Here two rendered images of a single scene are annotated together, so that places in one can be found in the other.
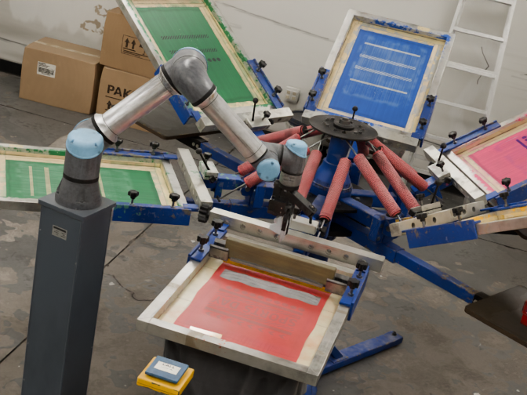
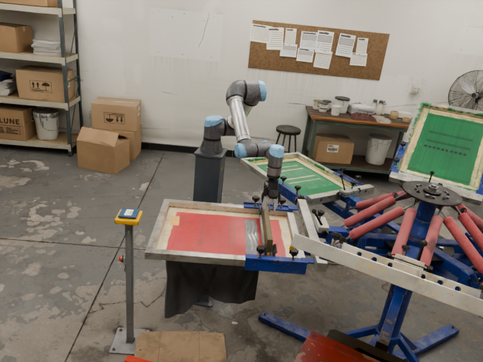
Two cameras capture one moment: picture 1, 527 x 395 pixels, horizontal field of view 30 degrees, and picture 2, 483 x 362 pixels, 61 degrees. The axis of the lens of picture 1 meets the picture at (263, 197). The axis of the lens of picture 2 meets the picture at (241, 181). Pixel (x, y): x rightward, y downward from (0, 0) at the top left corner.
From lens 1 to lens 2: 3.20 m
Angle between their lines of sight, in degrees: 68
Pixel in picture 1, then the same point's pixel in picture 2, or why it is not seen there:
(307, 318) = (225, 251)
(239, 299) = (223, 227)
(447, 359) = not seen: outside the picture
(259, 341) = (181, 236)
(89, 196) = (205, 146)
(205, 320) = (189, 219)
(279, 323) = (209, 241)
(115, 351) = (325, 291)
